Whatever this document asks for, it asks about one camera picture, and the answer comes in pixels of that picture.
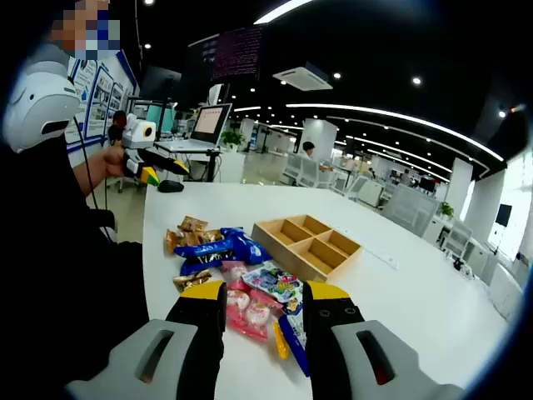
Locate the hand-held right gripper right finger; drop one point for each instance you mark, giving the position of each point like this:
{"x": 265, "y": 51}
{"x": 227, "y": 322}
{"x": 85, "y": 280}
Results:
{"x": 410, "y": 377}

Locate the ceiling air conditioner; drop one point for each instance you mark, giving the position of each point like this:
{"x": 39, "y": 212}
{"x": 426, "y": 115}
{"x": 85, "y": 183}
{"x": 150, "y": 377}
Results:
{"x": 304, "y": 77}

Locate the wooden divided container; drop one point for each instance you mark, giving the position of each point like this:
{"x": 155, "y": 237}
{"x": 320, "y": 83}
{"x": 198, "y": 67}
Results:
{"x": 318, "y": 254}

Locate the small black device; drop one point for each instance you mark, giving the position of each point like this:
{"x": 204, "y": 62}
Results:
{"x": 458, "y": 263}

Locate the person's left hand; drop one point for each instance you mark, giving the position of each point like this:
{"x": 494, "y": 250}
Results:
{"x": 112, "y": 161}

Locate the white table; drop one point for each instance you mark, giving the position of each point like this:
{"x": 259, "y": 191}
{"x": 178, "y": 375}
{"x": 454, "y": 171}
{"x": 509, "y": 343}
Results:
{"x": 250, "y": 200}

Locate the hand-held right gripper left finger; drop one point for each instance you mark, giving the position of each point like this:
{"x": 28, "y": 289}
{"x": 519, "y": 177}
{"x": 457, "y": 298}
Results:
{"x": 125, "y": 375}

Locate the hanging dark display screen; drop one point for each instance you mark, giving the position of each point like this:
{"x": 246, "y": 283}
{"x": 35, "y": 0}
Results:
{"x": 235, "y": 54}

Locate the teal screen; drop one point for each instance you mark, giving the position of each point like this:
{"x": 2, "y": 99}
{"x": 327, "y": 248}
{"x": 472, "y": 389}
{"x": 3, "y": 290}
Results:
{"x": 160, "y": 118}

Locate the black screen on floor stand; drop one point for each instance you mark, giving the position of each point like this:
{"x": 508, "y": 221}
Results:
{"x": 504, "y": 214}

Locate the blue white QQ candy packet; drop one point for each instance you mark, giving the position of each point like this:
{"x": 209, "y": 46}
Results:
{"x": 295, "y": 346}

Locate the wall poster board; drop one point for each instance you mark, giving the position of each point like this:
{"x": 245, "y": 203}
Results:
{"x": 102, "y": 93}

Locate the yellow marshmallow packet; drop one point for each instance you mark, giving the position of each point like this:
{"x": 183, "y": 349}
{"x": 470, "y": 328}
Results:
{"x": 281, "y": 339}

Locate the white mesh office chair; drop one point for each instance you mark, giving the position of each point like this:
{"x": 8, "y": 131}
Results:
{"x": 410, "y": 208}

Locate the person in black shirt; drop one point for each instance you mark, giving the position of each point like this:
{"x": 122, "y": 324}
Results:
{"x": 50, "y": 271}

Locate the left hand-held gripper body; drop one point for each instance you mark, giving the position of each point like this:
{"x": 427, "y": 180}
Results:
{"x": 137, "y": 133}

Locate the potted plant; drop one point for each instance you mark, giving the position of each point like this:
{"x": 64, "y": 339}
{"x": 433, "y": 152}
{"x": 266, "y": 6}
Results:
{"x": 232, "y": 138}
{"x": 446, "y": 209}

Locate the black computer mouse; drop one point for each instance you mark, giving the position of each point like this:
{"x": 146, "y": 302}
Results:
{"x": 170, "y": 186}

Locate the open laptop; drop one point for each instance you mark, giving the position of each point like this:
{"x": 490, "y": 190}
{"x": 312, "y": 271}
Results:
{"x": 210, "y": 125}

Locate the black desk monitor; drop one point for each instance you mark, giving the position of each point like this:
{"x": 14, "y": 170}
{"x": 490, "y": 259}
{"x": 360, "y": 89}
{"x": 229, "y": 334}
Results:
{"x": 160, "y": 85}

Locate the group of white office chairs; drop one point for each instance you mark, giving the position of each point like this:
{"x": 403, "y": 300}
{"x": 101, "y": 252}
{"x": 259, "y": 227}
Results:
{"x": 312, "y": 171}

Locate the white chest device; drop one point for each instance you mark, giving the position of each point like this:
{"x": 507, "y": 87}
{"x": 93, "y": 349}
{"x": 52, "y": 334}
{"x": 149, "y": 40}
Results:
{"x": 37, "y": 100}

